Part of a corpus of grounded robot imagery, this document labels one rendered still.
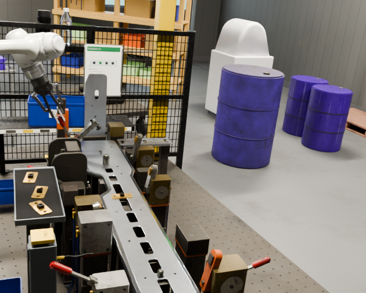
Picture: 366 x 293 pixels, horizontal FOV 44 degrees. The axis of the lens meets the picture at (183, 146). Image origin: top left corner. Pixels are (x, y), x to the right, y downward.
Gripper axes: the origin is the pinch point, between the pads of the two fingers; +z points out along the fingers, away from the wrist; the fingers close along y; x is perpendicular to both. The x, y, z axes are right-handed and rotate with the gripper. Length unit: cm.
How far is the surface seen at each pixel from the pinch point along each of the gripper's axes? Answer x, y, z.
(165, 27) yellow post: 58, 77, -2
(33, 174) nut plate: -59, -13, -4
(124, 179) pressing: -31.5, 13.6, 29.0
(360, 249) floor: 26, 154, 210
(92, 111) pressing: 26.6, 15.3, 14.8
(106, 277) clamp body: -104, -3, 14
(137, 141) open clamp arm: -7.4, 27.6, 26.3
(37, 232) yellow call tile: -94, -14, -3
